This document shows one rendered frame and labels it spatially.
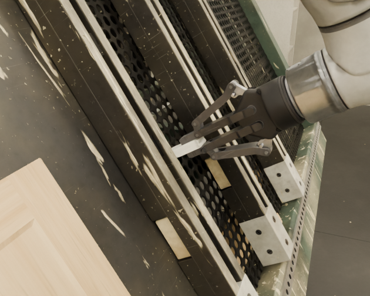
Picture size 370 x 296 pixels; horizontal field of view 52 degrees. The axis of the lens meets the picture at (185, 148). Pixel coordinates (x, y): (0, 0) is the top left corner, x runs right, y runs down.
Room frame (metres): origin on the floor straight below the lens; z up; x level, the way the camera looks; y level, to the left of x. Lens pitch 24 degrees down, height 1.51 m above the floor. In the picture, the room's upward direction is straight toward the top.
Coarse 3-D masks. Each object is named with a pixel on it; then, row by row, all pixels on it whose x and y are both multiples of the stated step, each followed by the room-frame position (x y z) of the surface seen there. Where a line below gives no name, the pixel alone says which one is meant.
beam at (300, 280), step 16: (304, 128) 1.67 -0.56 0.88; (304, 144) 1.44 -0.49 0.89; (320, 144) 1.55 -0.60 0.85; (304, 160) 1.27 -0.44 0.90; (320, 160) 1.42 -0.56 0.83; (304, 176) 1.15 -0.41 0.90; (320, 176) 1.31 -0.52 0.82; (288, 208) 0.96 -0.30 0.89; (288, 224) 0.87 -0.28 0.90; (304, 224) 0.93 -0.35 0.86; (304, 240) 0.87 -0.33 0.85; (304, 256) 0.82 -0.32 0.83; (272, 272) 0.69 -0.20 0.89; (304, 272) 0.77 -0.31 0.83; (272, 288) 0.63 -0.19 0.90; (304, 288) 0.72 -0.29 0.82
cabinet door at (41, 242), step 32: (0, 192) 0.37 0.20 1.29; (32, 192) 0.40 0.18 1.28; (0, 224) 0.34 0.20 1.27; (32, 224) 0.37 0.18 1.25; (64, 224) 0.40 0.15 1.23; (0, 256) 0.32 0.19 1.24; (32, 256) 0.35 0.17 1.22; (64, 256) 0.37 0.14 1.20; (96, 256) 0.40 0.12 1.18; (0, 288) 0.30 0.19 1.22; (32, 288) 0.32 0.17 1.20; (64, 288) 0.34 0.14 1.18; (96, 288) 0.37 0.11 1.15
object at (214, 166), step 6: (210, 162) 0.77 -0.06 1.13; (216, 162) 0.77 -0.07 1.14; (210, 168) 0.77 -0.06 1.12; (216, 168) 0.77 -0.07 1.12; (216, 174) 0.77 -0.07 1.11; (222, 174) 0.76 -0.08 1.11; (216, 180) 0.77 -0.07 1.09; (222, 180) 0.76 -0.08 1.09; (222, 186) 0.76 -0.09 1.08; (228, 186) 0.76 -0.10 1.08
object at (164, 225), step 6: (156, 222) 0.54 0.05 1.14; (162, 222) 0.53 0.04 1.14; (168, 222) 0.53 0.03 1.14; (162, 228) 0.53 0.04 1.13; (168, 228) 0.53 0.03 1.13; (168, 234) 0.53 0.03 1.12; (174, 234) 0.53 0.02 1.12; (168, 240) 0.53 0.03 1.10; (174, 240) 0.53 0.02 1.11; (180, 240) 0.52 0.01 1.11; (174, 246) 0.53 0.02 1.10; (180, 246) 0.52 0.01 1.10; (174, 252) 0.53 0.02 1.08; (180, 252) 0.52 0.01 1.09; (186, 252) 0.52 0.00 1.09; (180, 258) 0.52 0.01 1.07
